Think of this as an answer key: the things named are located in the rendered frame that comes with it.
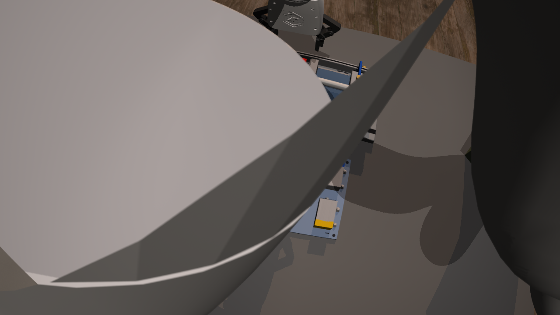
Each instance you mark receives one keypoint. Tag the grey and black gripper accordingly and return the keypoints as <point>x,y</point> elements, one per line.
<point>299,16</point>

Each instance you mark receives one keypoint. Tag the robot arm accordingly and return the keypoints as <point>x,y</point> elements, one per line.
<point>153,153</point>

